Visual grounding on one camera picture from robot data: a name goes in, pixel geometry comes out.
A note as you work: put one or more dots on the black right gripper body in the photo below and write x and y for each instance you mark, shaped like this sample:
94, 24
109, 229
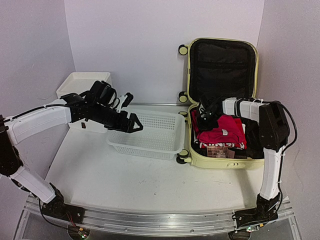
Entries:
209, 122

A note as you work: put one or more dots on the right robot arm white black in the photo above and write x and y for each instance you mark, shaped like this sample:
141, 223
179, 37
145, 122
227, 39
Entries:
273, 132

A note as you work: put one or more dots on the red printed t-shirt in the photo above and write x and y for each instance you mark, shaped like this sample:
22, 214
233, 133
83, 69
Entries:
222, 144

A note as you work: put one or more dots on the magenta t-shirt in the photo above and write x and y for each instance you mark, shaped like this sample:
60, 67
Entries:
220, 132

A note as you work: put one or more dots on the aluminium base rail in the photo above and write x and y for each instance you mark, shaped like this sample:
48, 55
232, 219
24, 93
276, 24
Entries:
162, 224

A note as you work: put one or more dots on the pale yellow hard-shell suitcase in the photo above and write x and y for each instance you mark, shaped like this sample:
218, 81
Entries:
224, 69

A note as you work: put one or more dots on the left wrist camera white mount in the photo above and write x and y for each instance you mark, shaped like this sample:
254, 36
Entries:
123, 101

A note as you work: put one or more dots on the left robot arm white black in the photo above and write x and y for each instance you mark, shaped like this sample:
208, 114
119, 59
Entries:
100, 104

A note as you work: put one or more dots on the white three-drawer storage cabinet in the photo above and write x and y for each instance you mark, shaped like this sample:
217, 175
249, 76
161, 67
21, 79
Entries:
79, 82

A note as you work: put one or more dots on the brown eyeshadow palette box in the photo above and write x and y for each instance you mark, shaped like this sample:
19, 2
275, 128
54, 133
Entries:
219, 152

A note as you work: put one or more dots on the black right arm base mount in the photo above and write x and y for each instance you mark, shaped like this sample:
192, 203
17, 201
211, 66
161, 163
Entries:
264, 212

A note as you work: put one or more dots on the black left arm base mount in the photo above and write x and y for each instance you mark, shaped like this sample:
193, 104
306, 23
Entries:
58, 209

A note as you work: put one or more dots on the white perforated plastic basket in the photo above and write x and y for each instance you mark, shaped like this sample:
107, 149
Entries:
162, 137

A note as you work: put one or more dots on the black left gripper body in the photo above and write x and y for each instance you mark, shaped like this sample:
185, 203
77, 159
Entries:
112, 123

